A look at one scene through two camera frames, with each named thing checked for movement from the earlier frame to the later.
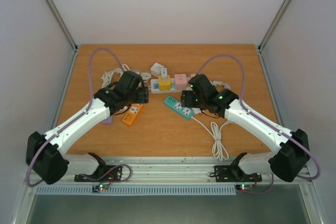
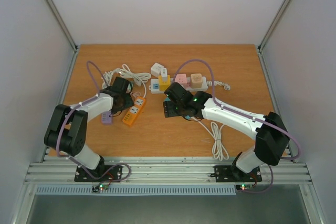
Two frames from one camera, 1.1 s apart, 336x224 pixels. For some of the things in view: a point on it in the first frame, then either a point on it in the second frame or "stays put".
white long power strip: (155, 88) stays put
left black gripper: (144, 97) to (129, 103)
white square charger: (164, 74) stays put
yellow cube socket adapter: (164, 85) stays put
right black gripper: (187, 99) to (169, 109)
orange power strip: (132, 114) stays put
